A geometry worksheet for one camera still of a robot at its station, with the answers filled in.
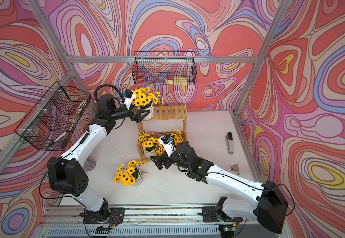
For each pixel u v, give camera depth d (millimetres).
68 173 443
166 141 605
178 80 822
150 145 799
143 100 680
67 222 725
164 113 822
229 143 979
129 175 723
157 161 622
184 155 538
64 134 750
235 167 889
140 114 695
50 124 781
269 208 392
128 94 651
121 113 679
